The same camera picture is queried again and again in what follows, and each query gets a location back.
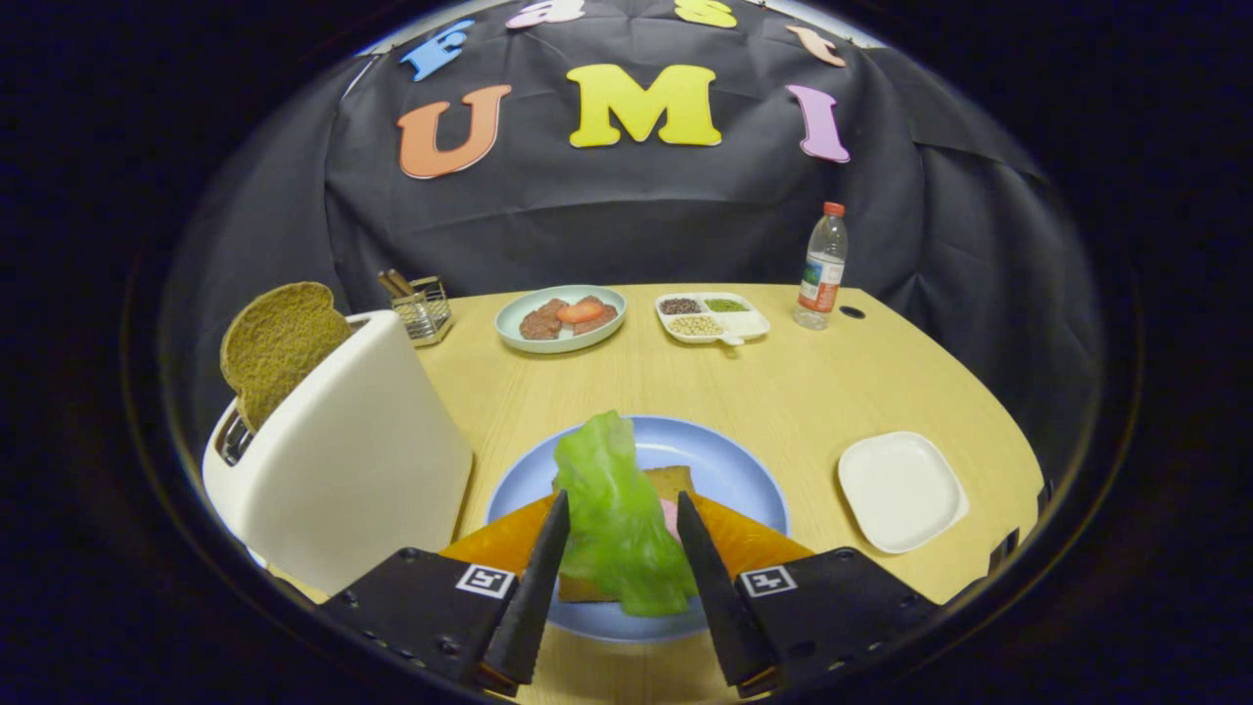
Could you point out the black backdrop cloth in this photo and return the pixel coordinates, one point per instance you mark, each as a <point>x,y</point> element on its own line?
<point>607,215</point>

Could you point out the pile of beige beans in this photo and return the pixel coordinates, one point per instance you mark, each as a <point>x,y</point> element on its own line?
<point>695,325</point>

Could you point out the brown bread slice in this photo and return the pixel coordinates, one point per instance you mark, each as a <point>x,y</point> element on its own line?
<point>279,343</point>

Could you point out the pile of dark beans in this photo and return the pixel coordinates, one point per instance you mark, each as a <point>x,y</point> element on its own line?
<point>680,305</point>

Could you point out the pale green round plate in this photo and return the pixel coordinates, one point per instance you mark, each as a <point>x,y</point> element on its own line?
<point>509,328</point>

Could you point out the brown meat slice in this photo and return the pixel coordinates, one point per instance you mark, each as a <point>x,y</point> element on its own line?
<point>599,321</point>
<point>540,323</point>

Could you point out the white divided dish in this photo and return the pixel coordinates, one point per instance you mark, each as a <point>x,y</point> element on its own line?
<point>749,323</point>

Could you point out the red tomato slice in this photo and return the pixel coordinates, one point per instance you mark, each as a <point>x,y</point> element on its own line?
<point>580,311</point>

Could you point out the white square plate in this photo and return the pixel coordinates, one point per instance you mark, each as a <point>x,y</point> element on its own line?
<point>901,490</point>

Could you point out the green lettuce leaf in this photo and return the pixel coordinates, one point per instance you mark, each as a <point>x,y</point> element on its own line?
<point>617,509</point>

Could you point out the blue round plate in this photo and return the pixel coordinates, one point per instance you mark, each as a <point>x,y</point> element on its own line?
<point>724,460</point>

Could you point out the pink ham slice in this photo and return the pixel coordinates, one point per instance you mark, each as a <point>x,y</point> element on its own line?
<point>670,517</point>

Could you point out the wooden chopsticks bundle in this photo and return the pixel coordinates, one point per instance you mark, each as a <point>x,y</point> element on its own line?
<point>396,284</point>

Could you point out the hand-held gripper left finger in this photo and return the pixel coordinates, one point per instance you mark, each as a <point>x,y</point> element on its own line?
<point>533,597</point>

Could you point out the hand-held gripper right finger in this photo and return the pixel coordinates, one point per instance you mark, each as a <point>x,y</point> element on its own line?
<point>715,597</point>

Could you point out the clear plastic water bottle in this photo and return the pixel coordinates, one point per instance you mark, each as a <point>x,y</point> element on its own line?
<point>820,279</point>

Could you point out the square toast slice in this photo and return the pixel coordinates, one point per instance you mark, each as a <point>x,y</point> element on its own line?
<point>673,482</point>

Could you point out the pile of green beans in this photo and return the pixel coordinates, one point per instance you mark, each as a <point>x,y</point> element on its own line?
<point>726,305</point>

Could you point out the white toaster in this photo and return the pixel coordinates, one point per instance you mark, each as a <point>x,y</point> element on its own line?
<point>362,460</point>

